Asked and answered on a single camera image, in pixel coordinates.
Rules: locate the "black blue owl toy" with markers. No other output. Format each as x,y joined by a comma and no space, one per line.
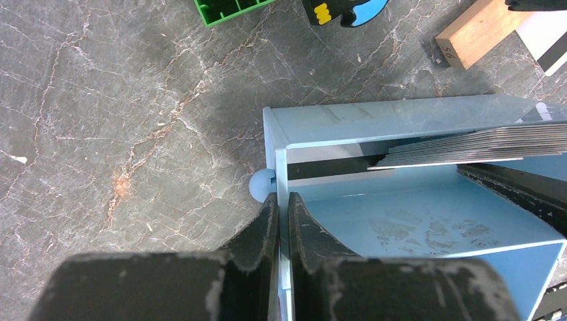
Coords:
351,13

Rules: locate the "green toy cube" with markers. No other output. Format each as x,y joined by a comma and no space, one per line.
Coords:
214,12

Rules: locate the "blue three-compartment organizer tray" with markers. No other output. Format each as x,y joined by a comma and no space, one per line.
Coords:
419,211

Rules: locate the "silver magnetic stripe card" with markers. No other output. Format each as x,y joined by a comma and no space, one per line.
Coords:
544,35

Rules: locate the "stack of credit cards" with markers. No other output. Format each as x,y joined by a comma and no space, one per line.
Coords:
510,143

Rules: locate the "small wooden block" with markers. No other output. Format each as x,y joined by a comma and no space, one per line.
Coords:
476,31

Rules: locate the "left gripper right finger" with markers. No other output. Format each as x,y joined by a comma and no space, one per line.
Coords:
331,282

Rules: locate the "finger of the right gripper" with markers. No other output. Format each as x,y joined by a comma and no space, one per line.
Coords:
536,5
542,196

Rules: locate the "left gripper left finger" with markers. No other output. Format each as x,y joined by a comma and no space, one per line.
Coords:
238,281

